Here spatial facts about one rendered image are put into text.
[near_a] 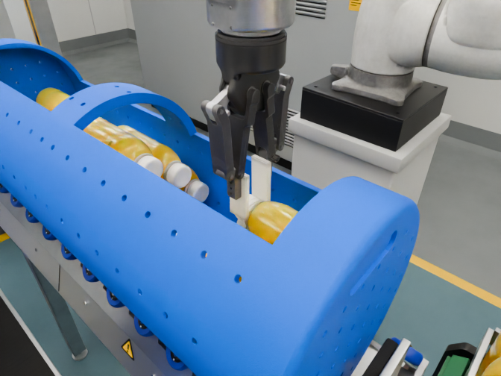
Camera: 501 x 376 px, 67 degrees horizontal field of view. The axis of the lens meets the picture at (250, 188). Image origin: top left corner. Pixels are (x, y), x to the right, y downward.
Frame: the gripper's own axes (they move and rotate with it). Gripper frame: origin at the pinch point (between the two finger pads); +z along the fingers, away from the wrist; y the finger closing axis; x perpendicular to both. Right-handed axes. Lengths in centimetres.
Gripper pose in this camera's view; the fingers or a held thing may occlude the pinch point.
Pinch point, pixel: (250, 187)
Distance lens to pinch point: 51.1
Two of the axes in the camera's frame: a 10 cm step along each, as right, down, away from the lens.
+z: 0.0, 8.2, 5.8
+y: -6.7, 4.3, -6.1
